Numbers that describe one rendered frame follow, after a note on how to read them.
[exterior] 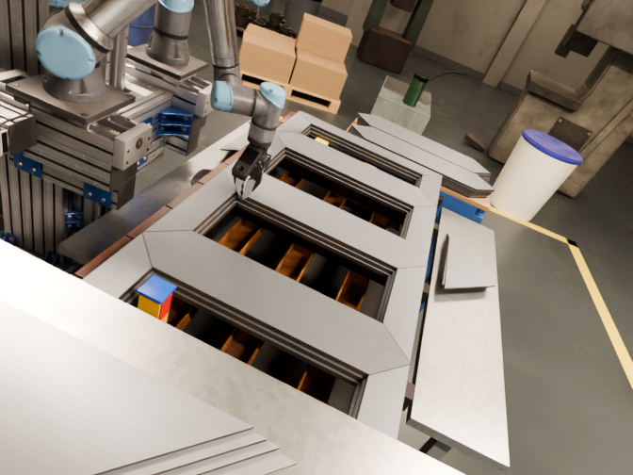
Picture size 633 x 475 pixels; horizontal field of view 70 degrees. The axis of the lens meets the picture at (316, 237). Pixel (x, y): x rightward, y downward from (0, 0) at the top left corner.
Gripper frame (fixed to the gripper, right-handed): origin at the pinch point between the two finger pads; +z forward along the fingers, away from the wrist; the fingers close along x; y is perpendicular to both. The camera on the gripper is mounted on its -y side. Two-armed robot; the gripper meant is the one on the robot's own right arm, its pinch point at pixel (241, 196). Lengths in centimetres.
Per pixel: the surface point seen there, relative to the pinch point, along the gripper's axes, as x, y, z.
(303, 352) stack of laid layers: -38, -42, 3
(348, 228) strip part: -34.2, 11.7, 0.8
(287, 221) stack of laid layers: -16.0, 2.2, 2.4
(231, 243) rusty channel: -1.1, -0.3, 18.4
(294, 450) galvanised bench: -42, -78, -19
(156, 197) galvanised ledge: 30.5, 4.6, 18.5
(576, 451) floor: -180, 54, 87
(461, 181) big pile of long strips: -72, 95, 1
